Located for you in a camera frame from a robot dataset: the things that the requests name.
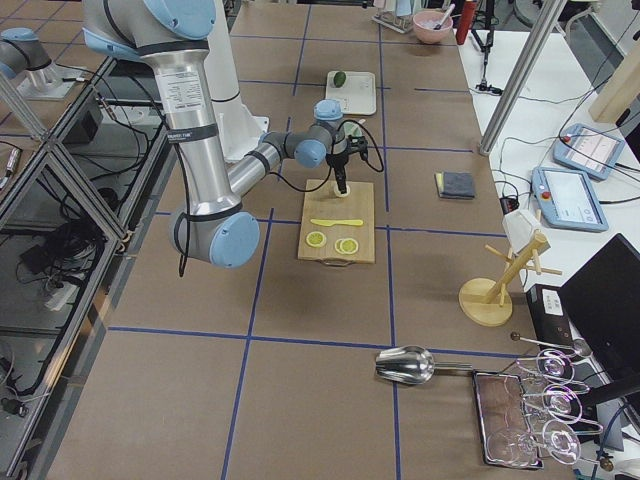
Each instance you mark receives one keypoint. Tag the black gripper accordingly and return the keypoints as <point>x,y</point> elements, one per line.
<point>335,161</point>

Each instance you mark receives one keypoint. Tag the white steamed bun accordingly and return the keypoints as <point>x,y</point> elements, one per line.
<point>341,193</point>

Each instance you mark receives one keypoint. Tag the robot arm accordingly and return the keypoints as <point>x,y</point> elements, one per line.
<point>174,38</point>
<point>21,50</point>

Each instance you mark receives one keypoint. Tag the light green bowl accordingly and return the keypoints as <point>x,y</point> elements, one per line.
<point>352,129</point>

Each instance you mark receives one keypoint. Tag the pink bowl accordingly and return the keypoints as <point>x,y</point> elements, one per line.
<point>429,28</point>

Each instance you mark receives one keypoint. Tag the yellow plastic knife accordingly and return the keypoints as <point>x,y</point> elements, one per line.
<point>337,222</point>

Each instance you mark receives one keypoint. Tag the bamboo cutting board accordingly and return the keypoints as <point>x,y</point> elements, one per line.
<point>336,228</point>

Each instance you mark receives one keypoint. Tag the front lemon slice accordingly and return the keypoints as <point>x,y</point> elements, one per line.
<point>349,246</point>

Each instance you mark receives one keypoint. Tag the white bear tray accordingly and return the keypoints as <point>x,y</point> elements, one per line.
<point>357,96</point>

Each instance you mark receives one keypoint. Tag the dark green lime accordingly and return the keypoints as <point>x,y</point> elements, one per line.
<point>339,79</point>

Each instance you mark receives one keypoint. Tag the grey cloth on sponge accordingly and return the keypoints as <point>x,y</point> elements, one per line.
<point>455,185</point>

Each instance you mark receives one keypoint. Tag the white paper cup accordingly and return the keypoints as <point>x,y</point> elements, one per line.
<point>519,226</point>

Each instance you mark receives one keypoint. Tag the wooden mug tree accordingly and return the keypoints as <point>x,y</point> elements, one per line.
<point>487,302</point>

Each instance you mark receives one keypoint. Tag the steel scoop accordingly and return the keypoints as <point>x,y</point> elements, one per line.
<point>413,365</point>

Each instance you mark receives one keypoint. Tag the black tripod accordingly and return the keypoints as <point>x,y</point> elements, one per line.
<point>483,30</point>

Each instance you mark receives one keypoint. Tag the near teach pendant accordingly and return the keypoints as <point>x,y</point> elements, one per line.
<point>567,200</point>

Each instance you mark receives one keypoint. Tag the teach pendant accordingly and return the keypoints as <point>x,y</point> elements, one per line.
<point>567,200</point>
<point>583,148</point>

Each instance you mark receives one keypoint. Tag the far teach pendant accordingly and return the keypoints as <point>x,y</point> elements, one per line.
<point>583,148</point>

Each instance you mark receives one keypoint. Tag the black box with label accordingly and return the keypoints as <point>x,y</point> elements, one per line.
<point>550,321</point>

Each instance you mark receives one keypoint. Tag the wine glass far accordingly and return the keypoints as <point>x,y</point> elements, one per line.
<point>551,366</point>

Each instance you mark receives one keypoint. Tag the wine glass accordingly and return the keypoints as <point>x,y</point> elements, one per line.
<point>551,366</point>
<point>553,402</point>
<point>519,448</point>

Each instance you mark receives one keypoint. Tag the black monitor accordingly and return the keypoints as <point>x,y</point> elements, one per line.
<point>602,302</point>

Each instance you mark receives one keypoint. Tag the wooden plank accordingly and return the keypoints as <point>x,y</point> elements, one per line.
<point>620,90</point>

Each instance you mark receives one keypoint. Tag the dark metal tray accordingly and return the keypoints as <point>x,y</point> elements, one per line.
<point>498,403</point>

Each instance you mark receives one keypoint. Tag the wine glass middle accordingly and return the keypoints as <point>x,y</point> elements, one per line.
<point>553,402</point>

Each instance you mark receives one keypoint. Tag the wine glass near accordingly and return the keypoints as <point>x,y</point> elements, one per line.
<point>519,448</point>

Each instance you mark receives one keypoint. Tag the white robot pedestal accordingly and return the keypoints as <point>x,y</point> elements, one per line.
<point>239,129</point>

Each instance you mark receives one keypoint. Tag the aluminium frame post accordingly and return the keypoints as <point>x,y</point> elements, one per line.
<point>524,65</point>

